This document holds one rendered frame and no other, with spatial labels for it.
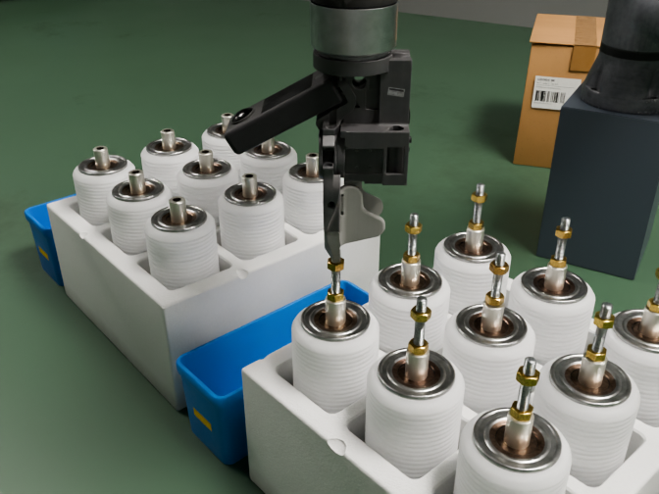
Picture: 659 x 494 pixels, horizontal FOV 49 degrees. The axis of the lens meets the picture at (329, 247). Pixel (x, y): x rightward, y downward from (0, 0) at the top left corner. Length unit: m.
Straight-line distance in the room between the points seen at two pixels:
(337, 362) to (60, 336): 0.61
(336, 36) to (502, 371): 0.38
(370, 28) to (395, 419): 0.35
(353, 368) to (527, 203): 0.95
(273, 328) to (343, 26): 0.54
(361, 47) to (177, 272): 0.49
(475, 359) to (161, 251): 0.45
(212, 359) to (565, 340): 0.45
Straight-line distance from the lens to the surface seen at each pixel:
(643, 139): 1.32
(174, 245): 0.97
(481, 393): 0.79
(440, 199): 1.62
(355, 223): 0.70
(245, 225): 1.03
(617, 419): 0.73
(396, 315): 0.83
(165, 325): 0.97
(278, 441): 0.84
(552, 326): 0.86
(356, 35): 0.62
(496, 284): 0.76
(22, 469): 1.05
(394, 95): 0.65
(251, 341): 1.02
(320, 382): 0.78
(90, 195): 1.18
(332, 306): 0.76
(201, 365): 0.99
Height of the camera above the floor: 0.71
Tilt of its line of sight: 30 degrees down
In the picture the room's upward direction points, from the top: straight up
